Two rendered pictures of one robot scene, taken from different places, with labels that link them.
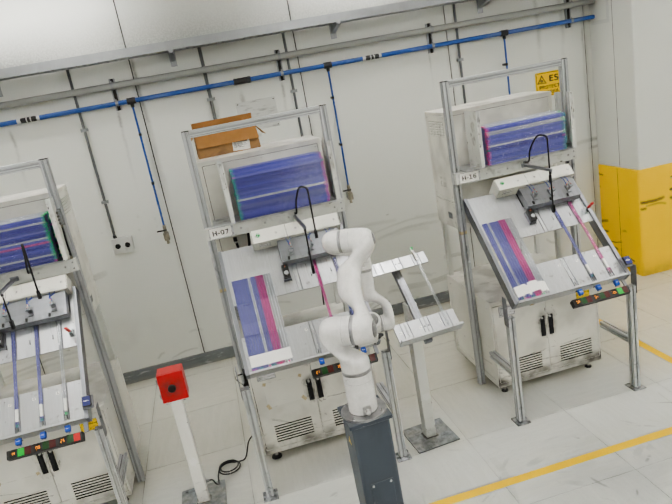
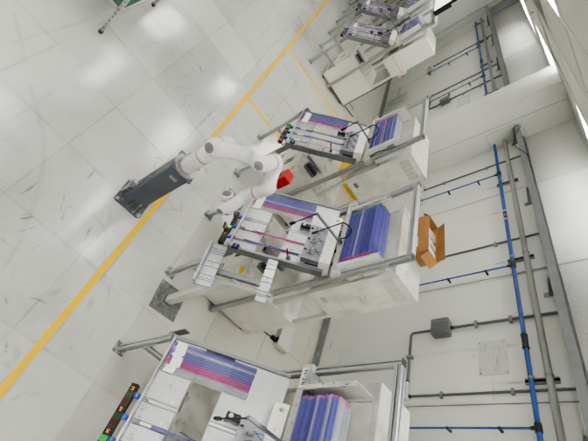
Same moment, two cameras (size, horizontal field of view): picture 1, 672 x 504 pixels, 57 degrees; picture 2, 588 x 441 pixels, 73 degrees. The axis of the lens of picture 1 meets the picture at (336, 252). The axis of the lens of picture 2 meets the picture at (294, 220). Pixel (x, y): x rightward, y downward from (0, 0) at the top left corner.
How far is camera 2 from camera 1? 3.11 m
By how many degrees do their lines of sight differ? 65
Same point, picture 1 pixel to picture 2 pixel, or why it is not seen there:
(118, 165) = (466, 263)
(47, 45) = (563, 221)
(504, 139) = (318, 416)
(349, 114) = not seen: outside the picture
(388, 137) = not seen: outside the picture
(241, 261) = (328, 215)
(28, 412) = (302, 132)
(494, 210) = (263, 393)
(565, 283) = (154, 391)
